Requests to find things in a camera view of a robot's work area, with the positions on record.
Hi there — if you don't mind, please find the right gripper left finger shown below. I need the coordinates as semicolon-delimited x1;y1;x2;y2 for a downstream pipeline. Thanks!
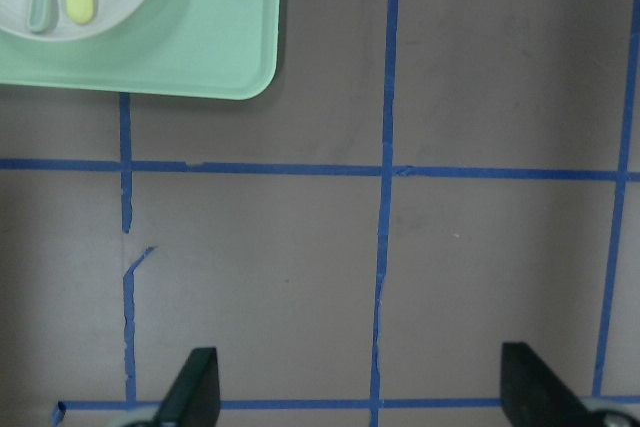
157;347;221;427

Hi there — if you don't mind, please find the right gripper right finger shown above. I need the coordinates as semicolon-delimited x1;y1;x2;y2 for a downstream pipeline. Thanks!
501;342;592;427

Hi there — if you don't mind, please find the light green serving tray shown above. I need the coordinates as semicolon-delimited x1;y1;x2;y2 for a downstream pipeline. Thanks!
1;0;280;100

